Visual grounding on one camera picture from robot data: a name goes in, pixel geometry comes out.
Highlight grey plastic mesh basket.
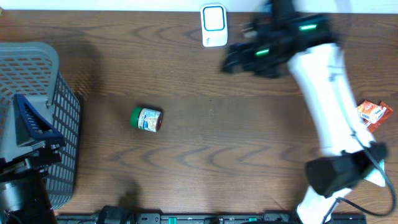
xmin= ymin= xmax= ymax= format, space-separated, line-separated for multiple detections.
xmin=1 ymin=42 xmax=81 ymax=209

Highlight green lid jar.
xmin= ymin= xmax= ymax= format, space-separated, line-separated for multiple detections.
xmin=130 ymin=107 xmax=163 ymax=133

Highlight orange tissue pack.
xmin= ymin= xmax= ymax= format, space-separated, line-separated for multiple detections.
xmin=356 ymin=101 xmax=386 ymax=124

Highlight teal wet wipes pack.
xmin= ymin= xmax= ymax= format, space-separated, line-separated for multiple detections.
xmin=364 ymin=163 xmax=386 ymax=187

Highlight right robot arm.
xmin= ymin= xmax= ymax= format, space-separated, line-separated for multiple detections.
xmin=221 ymin=0 xmax=397 ymax=223

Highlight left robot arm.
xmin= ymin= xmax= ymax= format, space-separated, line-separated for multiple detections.
xmin=1 ymin=94 xmax=66 ymax=224

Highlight white barcode scanner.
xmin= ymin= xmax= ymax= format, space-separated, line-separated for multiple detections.
xmin=200 ymin=4 xmax=228 ymax=47

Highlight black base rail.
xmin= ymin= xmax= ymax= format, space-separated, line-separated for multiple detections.
xmin=57 ymin=212 xmax=368 ymax=224

